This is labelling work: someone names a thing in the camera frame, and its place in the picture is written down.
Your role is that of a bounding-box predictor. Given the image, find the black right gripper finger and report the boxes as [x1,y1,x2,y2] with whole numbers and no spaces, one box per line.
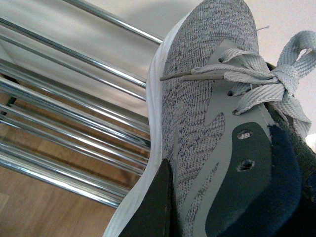
[120,159,175,237]

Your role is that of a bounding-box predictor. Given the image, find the grey knit sneaker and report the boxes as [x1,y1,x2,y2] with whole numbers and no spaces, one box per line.
[104,0,316,237]

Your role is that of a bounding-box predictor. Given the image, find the black metal shoe rack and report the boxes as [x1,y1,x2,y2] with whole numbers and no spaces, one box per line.
[0,0,163,208]

